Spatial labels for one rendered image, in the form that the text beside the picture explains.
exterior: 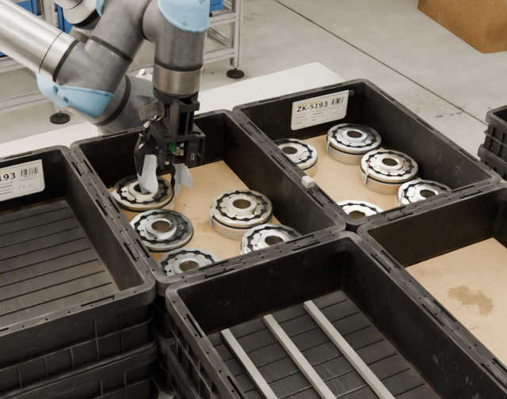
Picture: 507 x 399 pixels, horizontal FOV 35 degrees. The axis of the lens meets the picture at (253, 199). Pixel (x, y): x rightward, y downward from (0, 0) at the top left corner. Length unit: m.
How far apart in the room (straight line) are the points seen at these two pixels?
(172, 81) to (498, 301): 0.59
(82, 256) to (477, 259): 0.62
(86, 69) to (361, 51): 2.83
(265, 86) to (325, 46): 1.98
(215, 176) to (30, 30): 0.42
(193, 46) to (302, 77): 0.92
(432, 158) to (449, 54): 2.63
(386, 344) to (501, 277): 0.25
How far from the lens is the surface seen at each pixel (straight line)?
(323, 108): 1.57
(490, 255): 1.36
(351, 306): 1.21
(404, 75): 3.82
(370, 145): 1.53
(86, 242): 1.32
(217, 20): 3.51
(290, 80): 2.10
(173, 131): 1.26
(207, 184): 1.44
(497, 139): 2.30
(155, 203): 1.34
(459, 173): 1.43
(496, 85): 3.85
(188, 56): 1.22
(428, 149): 1.48
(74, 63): 1.26
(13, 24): 1.29
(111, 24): 1.27
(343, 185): 1.46
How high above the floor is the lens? 1.64
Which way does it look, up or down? 35 degrees down
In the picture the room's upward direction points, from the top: 3 degrees clockwise
